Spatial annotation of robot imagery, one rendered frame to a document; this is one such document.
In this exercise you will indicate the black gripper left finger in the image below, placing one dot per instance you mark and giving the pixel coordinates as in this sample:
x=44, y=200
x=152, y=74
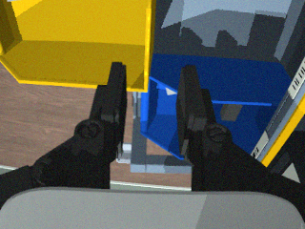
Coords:
x=86, y=156

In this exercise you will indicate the blue open bin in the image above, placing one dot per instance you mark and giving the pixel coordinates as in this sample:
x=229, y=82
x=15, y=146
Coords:
x=258, y=85

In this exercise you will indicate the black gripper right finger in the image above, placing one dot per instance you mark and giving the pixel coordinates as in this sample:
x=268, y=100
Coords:
x=218, y=163

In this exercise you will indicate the yellow flat bar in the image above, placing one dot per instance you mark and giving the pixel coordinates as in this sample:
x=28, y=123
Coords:
x=286, y=131

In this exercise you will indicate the yellow bin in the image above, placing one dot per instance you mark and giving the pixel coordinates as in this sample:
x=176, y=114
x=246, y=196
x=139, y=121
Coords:
x=74, y=42

